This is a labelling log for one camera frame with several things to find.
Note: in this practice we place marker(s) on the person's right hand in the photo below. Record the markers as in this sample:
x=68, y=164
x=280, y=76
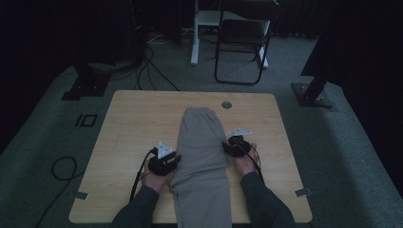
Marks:
x=245, y=164

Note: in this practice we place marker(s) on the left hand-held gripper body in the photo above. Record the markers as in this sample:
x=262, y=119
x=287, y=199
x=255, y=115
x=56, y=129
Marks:
x=163, y=164

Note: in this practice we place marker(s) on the black folding chair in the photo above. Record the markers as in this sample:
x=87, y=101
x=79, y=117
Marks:
x=242, y=31

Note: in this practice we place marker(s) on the grey pants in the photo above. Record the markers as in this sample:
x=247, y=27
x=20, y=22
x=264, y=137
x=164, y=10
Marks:
x=199, y=142

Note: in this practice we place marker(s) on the black slanted stand with base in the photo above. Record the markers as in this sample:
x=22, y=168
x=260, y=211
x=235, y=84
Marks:
x=312, y=95

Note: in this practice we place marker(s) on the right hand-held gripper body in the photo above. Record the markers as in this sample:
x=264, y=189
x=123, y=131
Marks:
x=237, y=147

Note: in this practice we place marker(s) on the person's left hand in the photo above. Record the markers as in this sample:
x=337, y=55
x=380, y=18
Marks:
x=157, y=183

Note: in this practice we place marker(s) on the white desk frame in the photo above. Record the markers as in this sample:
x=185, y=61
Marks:
x=195, y=47

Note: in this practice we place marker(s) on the black stand base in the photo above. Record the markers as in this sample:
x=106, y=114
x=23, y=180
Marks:
x=88, y=85

